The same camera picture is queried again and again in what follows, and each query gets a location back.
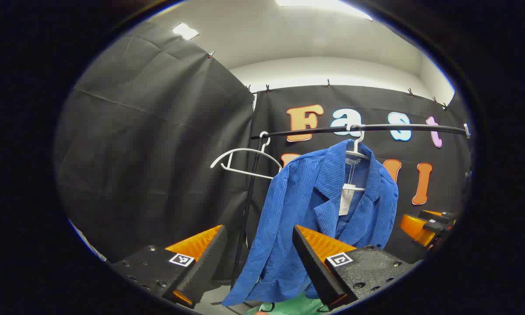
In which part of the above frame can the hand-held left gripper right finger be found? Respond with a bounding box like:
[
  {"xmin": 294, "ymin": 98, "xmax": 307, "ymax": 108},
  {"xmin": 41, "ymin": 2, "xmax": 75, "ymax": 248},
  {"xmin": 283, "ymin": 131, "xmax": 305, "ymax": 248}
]
[{"xmin": 292, "ymin": 225, "xmax": 421, "ymax": 309}]

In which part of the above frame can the black backdrop cloth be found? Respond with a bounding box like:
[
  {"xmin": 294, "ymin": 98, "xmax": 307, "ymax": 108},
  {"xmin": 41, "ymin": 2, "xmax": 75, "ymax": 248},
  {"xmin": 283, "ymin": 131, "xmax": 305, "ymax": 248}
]
[
  {"xmin": 55, "ymin": 21, "xmax": 257, "ymax": 281},
  {"xmin": 245, "ymin": 85, "xmax": 474, "ymax": 280}
]

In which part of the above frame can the blue corduroy jacket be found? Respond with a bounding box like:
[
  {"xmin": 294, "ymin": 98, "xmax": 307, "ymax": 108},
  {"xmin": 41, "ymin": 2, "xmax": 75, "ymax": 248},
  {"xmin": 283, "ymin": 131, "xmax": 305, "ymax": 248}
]
[{"xmin": 221, "ymin": 139, "xmax": 399, "ymax": 307}]

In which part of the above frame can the white clothes hanger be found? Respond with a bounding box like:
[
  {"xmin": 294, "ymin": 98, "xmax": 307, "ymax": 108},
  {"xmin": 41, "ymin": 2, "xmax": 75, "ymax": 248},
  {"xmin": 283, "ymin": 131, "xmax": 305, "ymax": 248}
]
[
  {"xmin": 210, "ymin": 131, "xmax": 284, "ymax": 181},
  {"xmin": 344, "ymin": 124, "xmax": 372, "ymax": 193}
]

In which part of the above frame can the ceiling light panel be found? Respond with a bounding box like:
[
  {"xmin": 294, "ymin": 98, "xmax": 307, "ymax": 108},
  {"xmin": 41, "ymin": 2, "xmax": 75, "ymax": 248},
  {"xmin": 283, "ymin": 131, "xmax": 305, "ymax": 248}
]
[
  {"xmin": 171, "ymin": 23, "xmax": 200, "ymax": 41},
  {"xmin": 275, "ymin": 0, "xmax": 373, "ymax": 21}
]

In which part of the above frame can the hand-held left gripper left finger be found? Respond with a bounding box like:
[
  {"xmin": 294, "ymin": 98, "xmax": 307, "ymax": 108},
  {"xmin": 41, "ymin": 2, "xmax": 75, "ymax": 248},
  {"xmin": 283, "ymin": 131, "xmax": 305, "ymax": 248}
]
[{"xmin": 112, "ymin": 225, "xmax": 228, "ymax": 308}]

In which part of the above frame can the black clothes rack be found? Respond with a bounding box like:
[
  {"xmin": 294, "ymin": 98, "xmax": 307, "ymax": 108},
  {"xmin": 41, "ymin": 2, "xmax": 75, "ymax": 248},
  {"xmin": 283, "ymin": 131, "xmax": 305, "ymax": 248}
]
[{"xmin": 231, "ymin": 123, "xmax": 470, "ymax": 290}]

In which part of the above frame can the green laundry hamper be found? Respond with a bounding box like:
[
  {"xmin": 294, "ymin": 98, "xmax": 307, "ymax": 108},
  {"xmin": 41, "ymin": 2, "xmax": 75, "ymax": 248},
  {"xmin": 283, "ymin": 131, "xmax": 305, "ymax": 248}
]
[{"xmin": 258, "ymin": 292, "xmax": 331, "ymax": 315}]

